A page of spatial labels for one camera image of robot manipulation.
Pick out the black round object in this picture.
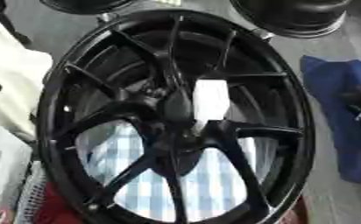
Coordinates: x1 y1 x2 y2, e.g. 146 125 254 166
228 0 356 39
38 0 141 16

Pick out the blue cloth bag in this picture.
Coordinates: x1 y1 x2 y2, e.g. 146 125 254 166
298 54 361 185

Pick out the black spoked wheel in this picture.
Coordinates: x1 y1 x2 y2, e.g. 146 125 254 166
34 10 317 224

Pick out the red object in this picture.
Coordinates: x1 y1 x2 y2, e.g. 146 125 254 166
32 180 86 224

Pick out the white mesh sleeve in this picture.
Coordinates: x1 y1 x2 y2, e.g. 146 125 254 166
13 159 49 224

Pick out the white cloth bundle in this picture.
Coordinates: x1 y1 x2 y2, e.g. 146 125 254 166
0 11 55 143

